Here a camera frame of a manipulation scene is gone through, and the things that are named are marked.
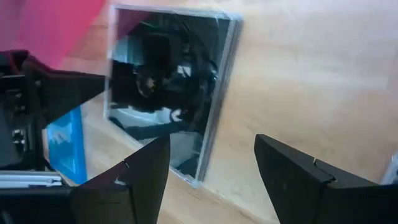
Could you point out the clear CD jewel case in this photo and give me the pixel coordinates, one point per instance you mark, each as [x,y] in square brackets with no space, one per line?
[174,77]

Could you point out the grey aluminium rail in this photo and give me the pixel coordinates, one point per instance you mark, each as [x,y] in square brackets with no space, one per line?
[28,180]

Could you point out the pink translucent plastic bin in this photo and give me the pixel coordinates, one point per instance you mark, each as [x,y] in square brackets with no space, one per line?
[46,25]

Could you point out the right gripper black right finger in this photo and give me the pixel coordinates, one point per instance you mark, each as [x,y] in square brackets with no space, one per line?
[304,193]

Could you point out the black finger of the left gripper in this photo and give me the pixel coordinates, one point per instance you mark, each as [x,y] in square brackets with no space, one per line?
[62,87]

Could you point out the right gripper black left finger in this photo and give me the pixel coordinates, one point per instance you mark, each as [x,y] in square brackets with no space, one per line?
[140,193]

